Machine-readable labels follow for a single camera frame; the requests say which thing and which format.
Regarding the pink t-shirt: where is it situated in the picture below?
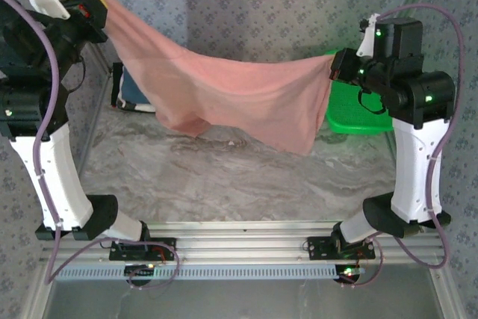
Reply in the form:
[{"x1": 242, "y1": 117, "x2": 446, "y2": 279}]
[{"x1": 92, "y1": 0, "x2": 336, "y2": 156}]

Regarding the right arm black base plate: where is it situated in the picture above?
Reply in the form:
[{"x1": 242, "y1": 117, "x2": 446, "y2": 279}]
[{"x1": 306, "y1": 235, "x2": 376, "y2": 260}]

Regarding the blue folded t-shirt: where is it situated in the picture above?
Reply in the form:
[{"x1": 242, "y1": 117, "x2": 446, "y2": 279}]
[{"x1": 119, "y1": 68, "x2": 151, "y2": 106}]

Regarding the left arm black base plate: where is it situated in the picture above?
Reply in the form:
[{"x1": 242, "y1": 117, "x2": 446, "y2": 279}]
[{"x1": 108, "y1": 237, "x2": 177, "y2": 261}]

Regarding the green plastic basket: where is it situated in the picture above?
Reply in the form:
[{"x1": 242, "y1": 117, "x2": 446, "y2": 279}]
[{"x1": 323, "y1": 49, "x2": 394, "y2": 135}]

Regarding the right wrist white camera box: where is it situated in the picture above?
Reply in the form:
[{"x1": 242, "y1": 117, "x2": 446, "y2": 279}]
[{"x1": 356, "y1": 13, "x2": 379, "y2": 59}]

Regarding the aluminium side rail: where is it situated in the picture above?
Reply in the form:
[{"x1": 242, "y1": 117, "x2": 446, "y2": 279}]
[{"x1": 76, "y1": 68, "x2": 115, "y2": 200}]

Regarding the small black circuit board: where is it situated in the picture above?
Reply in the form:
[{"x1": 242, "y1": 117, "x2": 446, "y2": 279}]
[
  {"x1": 335, "y1": 265, "x2": 366, "y2": 283},
  {"x1": 124, "y1": 263, "x2": 156, "y2": 279}
]

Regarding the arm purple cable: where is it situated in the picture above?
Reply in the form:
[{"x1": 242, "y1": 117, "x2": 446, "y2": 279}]
[
  {"x1": 0, "y1": 0, "x2": 181, "y2": 291},
  {"x1": 340, "y1": 3, "x2": 466, "y2": 290}
]

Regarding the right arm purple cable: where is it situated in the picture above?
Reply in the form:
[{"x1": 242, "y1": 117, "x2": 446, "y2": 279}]
[{"x1": 340, "y1": 3, "x2": 466, "y2": 290}]

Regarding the aluminium front rail frame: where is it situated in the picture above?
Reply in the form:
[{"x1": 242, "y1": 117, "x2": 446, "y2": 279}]
[{"x1": 40, "y1": 220, "x2": 448, "y2": 263}]

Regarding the stack of folded clothes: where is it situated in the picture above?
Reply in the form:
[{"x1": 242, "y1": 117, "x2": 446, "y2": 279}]
[{"x1": 111, "y1": 61, "x2": 158, "y2": 113}]

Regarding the grey slotted cable duct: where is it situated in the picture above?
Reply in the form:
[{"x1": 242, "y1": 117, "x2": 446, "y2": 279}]
[{"x1": 54, "y1": 264, "x2": 369, "y2": 282}]

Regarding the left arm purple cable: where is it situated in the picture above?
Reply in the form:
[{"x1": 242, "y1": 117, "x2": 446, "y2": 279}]
[{"x1": 0, "y1": 0, "x2": 181, "y2": 291}]

